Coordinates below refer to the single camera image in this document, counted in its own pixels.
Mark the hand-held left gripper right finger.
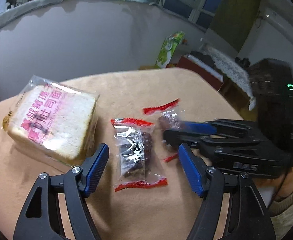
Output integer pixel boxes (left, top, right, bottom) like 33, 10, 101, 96
178, 143, 277, 240

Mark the clear red-edged cake packet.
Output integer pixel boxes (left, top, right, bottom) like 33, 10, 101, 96
111, 117, 168, 193
143, 99, 187, 163

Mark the dark figurine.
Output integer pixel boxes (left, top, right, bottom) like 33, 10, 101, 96
235, 57, 250, 68

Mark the green curtain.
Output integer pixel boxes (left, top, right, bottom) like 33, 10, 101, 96
209, 0, 264, 59

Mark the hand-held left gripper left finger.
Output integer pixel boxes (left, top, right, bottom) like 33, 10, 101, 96
13, 143, 110, 240

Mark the sliced bread in clear bag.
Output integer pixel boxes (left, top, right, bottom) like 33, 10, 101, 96
2, 74, 101, 167

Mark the table with lace cloth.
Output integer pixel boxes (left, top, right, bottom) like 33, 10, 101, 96
201, 44, 257, 110

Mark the person's right forearm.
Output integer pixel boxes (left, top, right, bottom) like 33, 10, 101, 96
270, 166, 293, 240

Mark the red box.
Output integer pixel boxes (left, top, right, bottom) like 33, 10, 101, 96
178, 54, 224, 90

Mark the white air conditioner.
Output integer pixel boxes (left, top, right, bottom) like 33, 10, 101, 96
263, 4, 293, 52

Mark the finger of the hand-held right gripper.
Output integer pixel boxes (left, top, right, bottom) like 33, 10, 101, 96
163, 129, 262, 153
179, 119, 252, 137

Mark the grey windowsill cloth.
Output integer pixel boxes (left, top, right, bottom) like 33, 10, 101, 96
0, 0, 207, 35

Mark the person's right hand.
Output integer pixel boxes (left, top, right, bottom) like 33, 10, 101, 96
255, 166, 293, 188

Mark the window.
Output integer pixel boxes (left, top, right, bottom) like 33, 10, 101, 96
7, 0, 227, 30

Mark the green printed carton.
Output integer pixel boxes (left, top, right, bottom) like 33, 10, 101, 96
155, 31, 185, 68

